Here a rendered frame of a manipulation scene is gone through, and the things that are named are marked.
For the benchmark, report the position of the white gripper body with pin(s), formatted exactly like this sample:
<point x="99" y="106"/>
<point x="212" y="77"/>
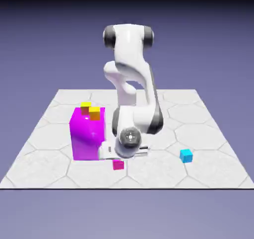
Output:
<point x="106" y="151"/>

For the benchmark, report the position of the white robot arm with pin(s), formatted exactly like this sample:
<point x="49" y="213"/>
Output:
<point x="129" y="50"/>

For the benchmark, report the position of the small magenta cube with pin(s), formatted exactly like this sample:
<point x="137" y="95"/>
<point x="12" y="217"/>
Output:
<point x="118" y="165"/>

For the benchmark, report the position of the small yellow cube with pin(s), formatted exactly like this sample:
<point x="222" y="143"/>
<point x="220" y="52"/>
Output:
<point x="85" y="106"/>
<point x="94" y="114"/>

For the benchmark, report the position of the small cyan cube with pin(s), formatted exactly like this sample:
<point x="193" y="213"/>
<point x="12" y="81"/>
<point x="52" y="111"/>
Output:
<point x="186" y="155"/>

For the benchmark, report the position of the large magenta box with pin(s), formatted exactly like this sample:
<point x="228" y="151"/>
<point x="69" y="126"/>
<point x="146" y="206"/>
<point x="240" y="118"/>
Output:
<point x="85" y="135"/>

